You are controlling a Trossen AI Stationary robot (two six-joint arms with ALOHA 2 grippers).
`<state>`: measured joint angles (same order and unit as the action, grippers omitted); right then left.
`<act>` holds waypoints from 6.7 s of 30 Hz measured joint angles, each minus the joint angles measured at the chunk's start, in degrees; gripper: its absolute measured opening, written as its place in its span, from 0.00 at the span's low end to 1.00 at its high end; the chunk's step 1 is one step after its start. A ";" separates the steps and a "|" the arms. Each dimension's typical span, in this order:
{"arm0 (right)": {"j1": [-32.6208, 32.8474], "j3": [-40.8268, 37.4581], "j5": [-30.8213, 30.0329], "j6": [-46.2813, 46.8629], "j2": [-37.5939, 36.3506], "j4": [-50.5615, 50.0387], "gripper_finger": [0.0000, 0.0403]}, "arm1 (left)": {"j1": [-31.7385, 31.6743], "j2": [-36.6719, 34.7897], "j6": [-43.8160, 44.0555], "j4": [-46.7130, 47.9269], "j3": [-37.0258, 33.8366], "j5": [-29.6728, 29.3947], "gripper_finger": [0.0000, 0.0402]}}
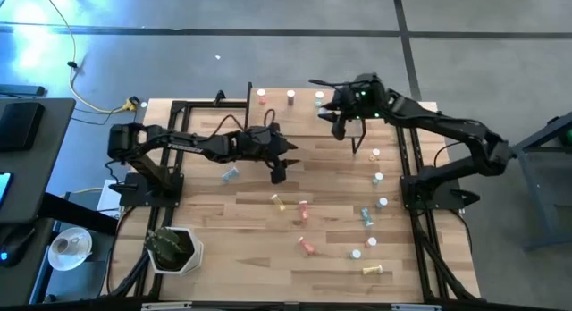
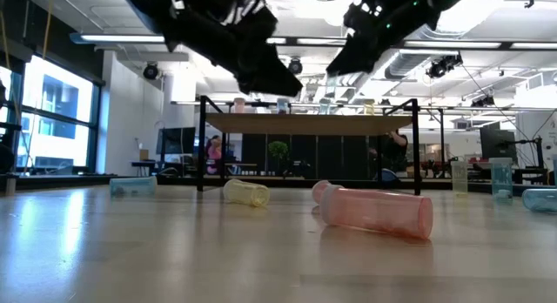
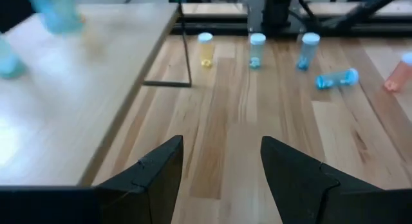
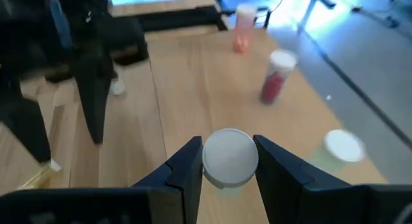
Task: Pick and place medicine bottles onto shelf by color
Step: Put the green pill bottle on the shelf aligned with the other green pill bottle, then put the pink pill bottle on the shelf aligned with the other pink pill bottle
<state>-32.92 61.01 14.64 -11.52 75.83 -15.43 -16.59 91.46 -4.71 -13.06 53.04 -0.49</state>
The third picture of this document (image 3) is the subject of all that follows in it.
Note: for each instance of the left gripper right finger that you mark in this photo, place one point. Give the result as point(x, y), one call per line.
point(302, 185)

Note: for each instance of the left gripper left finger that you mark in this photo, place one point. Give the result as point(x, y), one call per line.
point(151, 185)

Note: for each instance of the yellow medicine bottle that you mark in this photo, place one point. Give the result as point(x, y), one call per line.
point(206, 51)

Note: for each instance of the teal medicine bottle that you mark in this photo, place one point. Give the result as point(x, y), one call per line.
point(257, 51)
point(56, 11)
point(9, 61)

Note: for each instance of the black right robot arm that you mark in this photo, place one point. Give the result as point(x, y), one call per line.
point(277, 11)

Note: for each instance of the wooden shelf with black legs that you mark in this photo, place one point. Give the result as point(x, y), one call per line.
point(80, 105)

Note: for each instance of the blue medicine bottle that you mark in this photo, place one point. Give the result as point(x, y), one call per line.
point(307, 51)
point(336, 79)

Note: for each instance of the pink medicine bottle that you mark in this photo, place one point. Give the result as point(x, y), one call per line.
point(399, 74)

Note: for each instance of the black aluminium table frame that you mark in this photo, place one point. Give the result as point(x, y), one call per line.
point(212, 28)

